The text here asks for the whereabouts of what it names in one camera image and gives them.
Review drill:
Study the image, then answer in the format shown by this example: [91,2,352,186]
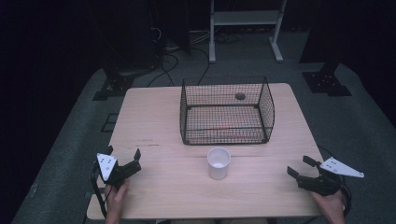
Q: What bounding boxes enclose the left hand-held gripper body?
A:
[92,152,143,189]

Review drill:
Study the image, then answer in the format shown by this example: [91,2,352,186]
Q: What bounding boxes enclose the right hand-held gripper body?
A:
[296,156,365,197]

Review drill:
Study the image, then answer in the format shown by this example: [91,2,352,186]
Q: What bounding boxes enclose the person's right hand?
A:
[309,189,347,224]

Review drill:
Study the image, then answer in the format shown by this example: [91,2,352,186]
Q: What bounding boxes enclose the person's left hand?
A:
[104,179,131,224]

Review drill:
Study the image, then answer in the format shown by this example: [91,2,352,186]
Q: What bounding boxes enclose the black stand base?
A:
[92,66,135,102]
[301,61,353,98]

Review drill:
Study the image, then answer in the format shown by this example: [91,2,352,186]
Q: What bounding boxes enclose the white cup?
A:
[206,147,233,181]

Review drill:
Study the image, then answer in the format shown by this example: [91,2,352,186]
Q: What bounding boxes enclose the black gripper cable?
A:
[90,163,108,219]
[340,176,353,217]

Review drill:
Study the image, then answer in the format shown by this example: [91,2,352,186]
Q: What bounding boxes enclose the black wire basket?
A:
[179,76,276,147]

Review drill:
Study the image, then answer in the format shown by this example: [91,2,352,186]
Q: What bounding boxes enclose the black floor cables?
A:
[145,26,213,89]

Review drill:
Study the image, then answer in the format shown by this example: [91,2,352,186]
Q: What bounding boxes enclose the white metal stand frame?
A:
[208,0,288,64]

